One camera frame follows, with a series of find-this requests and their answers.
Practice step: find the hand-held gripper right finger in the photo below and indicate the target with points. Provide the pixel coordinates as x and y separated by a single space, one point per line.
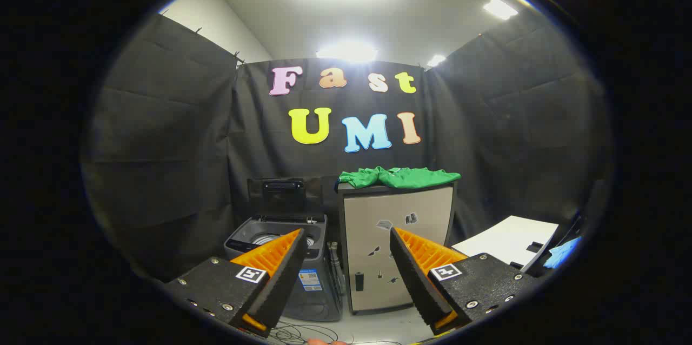
413 274

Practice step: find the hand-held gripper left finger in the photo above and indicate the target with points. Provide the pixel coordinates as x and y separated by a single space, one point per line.
284 274

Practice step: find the grey washing machine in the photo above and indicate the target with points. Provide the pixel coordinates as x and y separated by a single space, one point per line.
319 302

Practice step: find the dark washing machine lid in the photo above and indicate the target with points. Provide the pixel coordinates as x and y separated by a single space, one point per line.
286 199

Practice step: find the green polo shirt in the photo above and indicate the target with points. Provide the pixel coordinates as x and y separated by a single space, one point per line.
400 177

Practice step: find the beige cabinet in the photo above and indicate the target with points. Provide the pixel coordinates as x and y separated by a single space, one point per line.
367 210

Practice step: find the white board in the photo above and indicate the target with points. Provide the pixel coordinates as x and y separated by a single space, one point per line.
508 239

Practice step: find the blue cloth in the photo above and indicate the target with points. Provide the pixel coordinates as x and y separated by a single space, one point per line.
562 252

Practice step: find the oval ceiling light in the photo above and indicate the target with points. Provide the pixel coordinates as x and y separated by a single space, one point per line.
348 52

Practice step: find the rectangular ceiling light panel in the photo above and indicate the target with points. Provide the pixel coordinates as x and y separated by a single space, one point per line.
500 8

